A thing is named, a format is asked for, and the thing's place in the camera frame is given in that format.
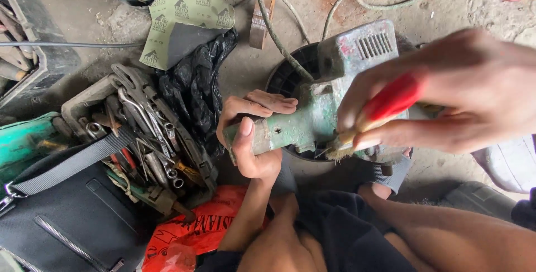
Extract white bucket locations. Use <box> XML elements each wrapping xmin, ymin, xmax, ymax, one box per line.
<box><xmin>471</xmin><ymin>134</ymin><xmax>536</xmax><ymax>194</ymax></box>

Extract black bag with grey strap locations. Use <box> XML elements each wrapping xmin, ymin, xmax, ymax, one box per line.
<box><xmin>0</xmin><ymin>126</ymin><xmax>147</xmax><ymax>272</ymax></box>

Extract tray of wrenches and tools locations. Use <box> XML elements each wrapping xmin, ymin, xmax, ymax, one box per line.
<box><xmin>61</xmin><ymin>64</ymin><xmax>218</xmax><ymax>218</ymax></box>

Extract orange plastic bag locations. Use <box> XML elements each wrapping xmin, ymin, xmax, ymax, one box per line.
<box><xmin>142</xmin><ymin>185</ymin><xmax>269</xmax><ymax>272</ymax></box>

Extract green sandpaper sheet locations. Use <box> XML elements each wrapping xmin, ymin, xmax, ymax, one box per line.
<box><xmin>139</xmin><ymin>0</ymin><xmax>236</xmax><ymax>71</ymax></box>

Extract person's leg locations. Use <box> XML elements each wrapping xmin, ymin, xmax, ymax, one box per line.
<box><xmin>358</xmin><ymin>182</ymin><xmax>536</xmax><ymax>272</ymax></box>
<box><xmin>236</xmin><ymin>194</ymin><xmax>327</xmax><ymax>272</ymax></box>

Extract worn green power tool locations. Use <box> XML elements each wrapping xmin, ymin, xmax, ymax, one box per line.
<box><xmin>223</xmin><ymin>19</ymin><xmax>413</xmax><ymax>168</ymax></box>

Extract thin black cable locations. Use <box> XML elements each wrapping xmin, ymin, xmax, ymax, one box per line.
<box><xmin>0</xmin><ymin>41</ymin><xmax>145</xmax><ymax>49</ymax></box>

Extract person's black shorts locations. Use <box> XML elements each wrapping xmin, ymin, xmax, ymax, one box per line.
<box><xmin>195</xmin><ymin>190</ymin><xmax>415</xmax><ymax>272</ymax></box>

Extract person's left hand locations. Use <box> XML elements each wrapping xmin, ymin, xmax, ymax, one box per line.
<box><xmin>216</xmin><ymin>90</ymin><xmax>299</xmax><ymax>180</ymax></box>

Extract black round plastic container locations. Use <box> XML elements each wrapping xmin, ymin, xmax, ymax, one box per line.
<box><xmin>265</xmin><ymin>42</ymin><xmax>413</xmax><ymax>164</ymax></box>

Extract black plastic bag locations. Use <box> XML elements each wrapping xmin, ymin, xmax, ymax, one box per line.
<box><xmin>155</xmin><ymin>27</ymin><xmax>239</xmax><ymax>157</ymax></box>

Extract red-handled wire brush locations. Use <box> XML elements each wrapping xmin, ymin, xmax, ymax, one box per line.
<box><xmin>324</xmin><ymin>73</ymin><xmax>425</xmax><ymax>162</ymax></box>

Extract grey sandal strap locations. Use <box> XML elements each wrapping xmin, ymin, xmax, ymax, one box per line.
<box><xmin>368</xmin><ymin>155</ymin><xmax>414</xmax><ymax>195</ymax></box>
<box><xmin>270</xmin><ymin>161</ymin><xmax>299</xmax><ymax>197</ymax></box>

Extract teal tool case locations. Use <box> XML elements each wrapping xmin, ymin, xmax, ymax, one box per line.
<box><xmin>0</xmin><ymin>112</ymin><xmax>76</xmax><ymax>185</ymax></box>

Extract person's right leg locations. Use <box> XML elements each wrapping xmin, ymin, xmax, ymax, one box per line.
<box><xmin>358</xmin><ymin>182</ymin><xmax>536</xmax><ymax>272</ymax></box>

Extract person's left leg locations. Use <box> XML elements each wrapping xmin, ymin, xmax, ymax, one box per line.
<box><xmin>236</xmin><ymin>194</ymin><xmax>327</xmax><ymax>272</ymax></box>

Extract black crate of tools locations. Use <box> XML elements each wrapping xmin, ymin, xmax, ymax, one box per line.
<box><xmin>0</xmin><ymin>0</ymin><xmax>82</xmax><ymax>109</ymax></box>

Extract person's right hand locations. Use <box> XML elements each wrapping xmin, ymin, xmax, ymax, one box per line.
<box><xmin>337</xmin><ymin>28</ymin><xmax>536</xmax><ymax>154</ymax></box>

